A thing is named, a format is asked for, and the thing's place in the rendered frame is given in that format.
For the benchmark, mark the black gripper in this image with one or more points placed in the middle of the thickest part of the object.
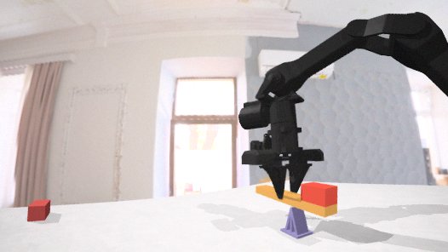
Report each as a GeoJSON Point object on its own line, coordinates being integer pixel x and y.
{"type": "Point", "coordinates": [284, 141]}

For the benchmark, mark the purple wedge stand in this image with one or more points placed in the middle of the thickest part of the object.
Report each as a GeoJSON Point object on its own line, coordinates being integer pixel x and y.
{"type": "Point", "coordinates": [296, 224]}

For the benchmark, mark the orange bar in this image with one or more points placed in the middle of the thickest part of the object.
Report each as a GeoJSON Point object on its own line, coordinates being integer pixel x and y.
{"type": "Point", "coordinates": [317, 198]}

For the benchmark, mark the red block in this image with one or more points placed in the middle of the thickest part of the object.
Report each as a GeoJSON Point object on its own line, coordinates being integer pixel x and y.
{"type": "Point", "coordinates": [38, 210]}

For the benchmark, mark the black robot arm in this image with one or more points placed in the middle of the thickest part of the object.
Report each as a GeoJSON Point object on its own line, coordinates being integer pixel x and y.
{"type": "Point", "coordinates": [415, 41]}

